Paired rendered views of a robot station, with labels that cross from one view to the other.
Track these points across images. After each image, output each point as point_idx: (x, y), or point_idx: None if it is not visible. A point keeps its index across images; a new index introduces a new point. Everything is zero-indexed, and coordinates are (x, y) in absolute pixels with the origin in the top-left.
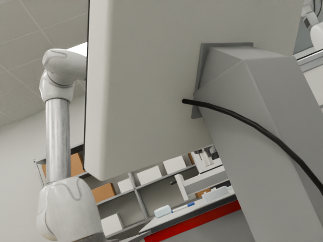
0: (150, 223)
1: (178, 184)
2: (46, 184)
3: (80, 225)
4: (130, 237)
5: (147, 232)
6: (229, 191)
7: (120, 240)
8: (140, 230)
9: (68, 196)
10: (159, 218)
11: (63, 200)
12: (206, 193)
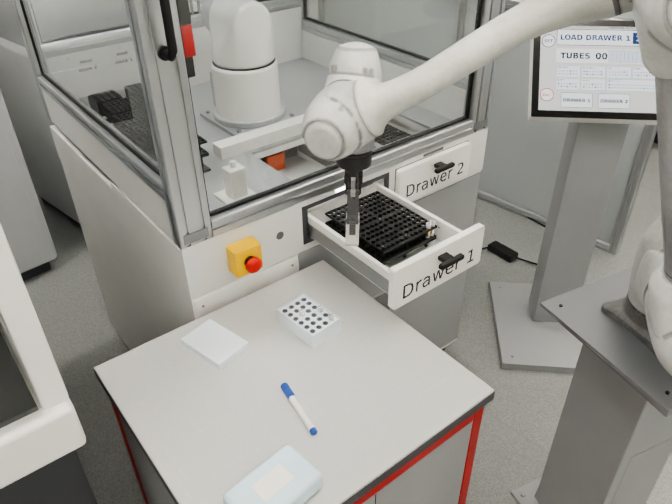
0: (414, 428)
1: (482, 238)
2: None
3: None
4: (569, 319)
5: (552, 298)
6: (275, 316)
7: (582, 333)
8: (484, 393)
9: None
10: (347, 455)
11: None
12: (304, 329)
